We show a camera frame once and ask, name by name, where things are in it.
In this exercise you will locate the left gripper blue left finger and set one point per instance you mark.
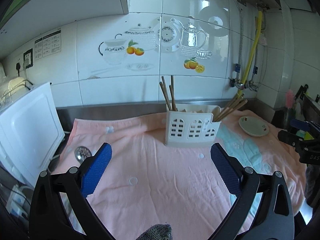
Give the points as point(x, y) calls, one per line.
point(93, 168)

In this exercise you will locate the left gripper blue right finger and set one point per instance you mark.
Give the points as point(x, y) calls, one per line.
point(228, 167)

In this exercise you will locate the grey knit sleeve forearm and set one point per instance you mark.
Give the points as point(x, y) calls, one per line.
point(157, 232)

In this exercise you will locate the metal slotted spoon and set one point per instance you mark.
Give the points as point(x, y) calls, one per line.
point(81, 153)

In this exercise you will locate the white floral ceramic plate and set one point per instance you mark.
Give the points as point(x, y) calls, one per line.
point(253, 126)

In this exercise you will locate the pink brush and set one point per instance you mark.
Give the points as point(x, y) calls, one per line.
point(289, 99)

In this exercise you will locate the pink towel with blue pattern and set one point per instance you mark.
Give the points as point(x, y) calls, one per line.
point(148, 183)

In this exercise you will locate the white house-shaped utensil holder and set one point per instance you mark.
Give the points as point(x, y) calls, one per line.
point(192, 125)

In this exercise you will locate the leaning chopstick in holder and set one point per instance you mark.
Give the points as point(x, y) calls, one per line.
point(241, 104)

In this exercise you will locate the upright chopstick in holder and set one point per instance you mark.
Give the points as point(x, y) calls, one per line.
point(171, 87)

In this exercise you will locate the black wall socket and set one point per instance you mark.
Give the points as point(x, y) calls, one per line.
point(28, 59)

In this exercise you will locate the wall instruction sticker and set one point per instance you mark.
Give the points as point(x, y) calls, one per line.
point(48, 44)

